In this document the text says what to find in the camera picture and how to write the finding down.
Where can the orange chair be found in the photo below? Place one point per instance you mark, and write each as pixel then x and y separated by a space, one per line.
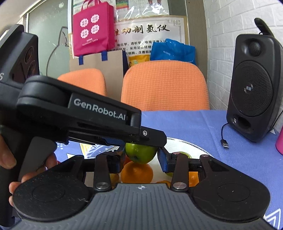
pixel 90 79
pixel 165 85

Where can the blue plastic bag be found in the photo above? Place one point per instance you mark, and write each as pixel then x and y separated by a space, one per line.
pixel 173 50

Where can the white oval plate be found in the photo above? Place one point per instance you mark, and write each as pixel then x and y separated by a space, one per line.
pixel 172 145

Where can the dark red plum front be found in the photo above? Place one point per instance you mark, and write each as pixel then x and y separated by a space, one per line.
pixel 126 160

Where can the large orange front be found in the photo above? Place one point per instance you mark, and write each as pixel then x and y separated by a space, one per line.
pixel 193 179

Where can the white poster with characters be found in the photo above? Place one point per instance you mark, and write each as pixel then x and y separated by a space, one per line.
pixel 136 36

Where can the brown paper bag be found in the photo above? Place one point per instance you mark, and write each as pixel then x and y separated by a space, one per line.
pixel 110 63

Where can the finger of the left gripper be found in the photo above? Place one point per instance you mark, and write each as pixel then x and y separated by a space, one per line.
pixel 142 136

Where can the yellow snack bag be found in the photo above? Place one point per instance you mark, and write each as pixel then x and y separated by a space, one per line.
pixel 136 59

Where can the magenta tote bag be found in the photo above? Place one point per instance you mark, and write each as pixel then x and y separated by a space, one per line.
pixel 93 28

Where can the small orange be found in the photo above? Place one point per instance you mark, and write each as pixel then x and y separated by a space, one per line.
pixel 168 183

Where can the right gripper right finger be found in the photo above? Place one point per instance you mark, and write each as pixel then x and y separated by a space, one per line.
pixel 178 164

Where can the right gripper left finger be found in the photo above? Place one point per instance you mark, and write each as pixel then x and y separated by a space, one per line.
pixel 106 164

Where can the left orange chair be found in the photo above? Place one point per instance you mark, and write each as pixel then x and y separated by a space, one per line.
pixel 90 79

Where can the large orange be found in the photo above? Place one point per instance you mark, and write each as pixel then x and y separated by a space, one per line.
pixel 193 179
pixel 136 173

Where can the large green mango apple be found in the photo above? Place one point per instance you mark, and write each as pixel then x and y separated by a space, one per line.
pixel 140 153

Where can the black speaker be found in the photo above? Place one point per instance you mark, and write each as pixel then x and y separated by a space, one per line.
pixel 256 85

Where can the right orange chair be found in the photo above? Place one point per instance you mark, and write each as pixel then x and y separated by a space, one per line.
pixel 165 85

